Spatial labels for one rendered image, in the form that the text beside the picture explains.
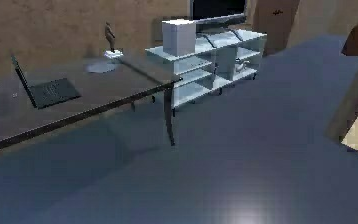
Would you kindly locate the white shelf unit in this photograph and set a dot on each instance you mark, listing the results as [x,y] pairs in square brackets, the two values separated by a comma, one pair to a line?
[220,60]

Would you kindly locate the white box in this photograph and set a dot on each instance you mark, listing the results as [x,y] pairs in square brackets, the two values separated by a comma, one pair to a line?
[179,36]

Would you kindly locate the white small object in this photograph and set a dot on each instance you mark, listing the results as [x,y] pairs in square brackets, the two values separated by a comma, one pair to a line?
[240,65]

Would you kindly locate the dark brown table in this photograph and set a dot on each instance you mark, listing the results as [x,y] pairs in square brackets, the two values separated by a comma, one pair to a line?
[97,90]

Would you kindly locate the brown human statue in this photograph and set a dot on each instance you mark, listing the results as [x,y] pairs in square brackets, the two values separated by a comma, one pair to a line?
[110,36]

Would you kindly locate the black television set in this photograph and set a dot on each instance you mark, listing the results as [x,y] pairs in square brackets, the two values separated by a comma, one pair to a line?
[218,10]

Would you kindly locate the brown room door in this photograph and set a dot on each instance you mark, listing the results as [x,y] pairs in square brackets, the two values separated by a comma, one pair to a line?
[275,25]

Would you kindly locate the black laptop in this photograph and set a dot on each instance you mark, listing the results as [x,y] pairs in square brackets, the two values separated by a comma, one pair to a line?
[50,91]

